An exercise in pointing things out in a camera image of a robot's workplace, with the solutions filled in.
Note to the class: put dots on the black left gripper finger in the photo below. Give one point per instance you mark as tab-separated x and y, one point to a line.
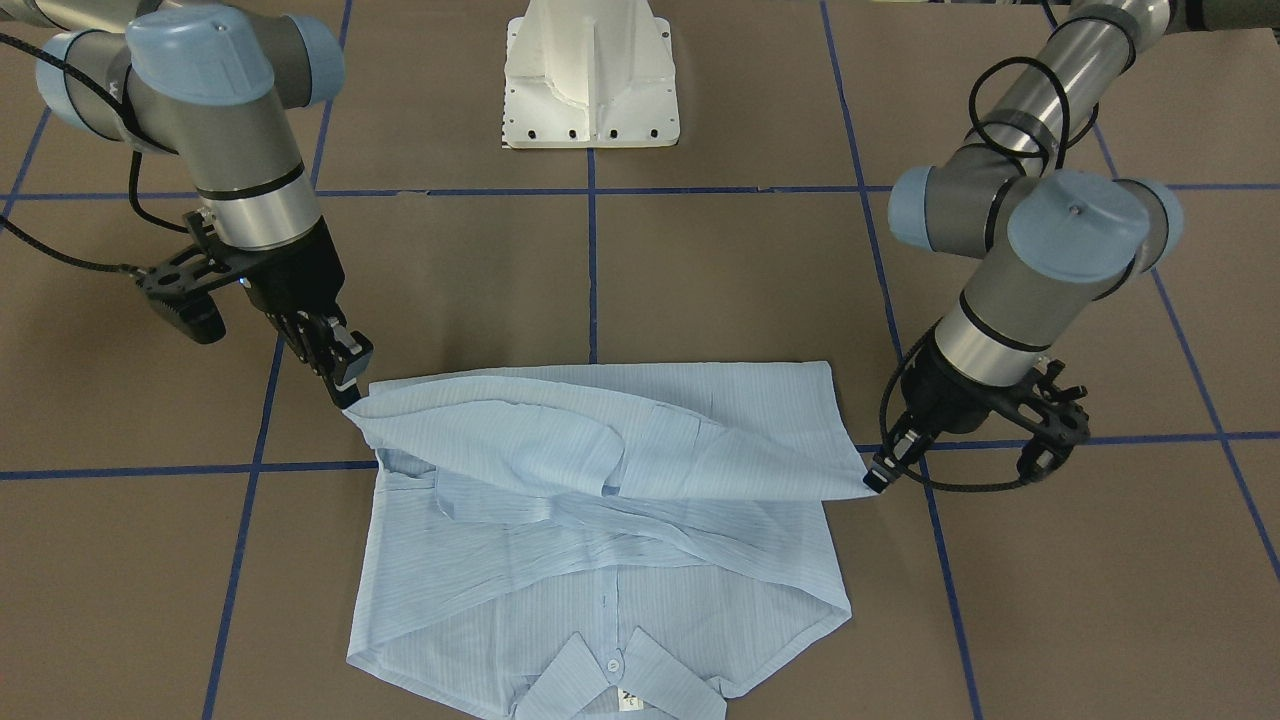
878	478

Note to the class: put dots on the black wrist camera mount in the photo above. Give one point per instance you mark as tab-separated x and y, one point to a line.
179	290
1053	416

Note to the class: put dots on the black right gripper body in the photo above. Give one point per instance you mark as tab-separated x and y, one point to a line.
296	277

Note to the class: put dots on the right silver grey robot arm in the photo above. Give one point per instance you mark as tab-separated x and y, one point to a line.
210	84

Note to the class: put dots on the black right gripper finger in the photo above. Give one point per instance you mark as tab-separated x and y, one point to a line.
347	394

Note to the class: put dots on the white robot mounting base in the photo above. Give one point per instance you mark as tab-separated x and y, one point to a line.
590	75

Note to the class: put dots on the light blue button-up shirt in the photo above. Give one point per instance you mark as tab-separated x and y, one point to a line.
642	541

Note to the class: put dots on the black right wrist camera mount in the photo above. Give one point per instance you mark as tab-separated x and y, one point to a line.
179	290

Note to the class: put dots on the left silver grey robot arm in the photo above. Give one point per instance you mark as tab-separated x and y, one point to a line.
1049	241

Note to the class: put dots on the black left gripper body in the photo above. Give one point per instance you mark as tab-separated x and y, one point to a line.
946	393

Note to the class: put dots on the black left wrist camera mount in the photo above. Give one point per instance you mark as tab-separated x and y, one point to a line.
1053	416

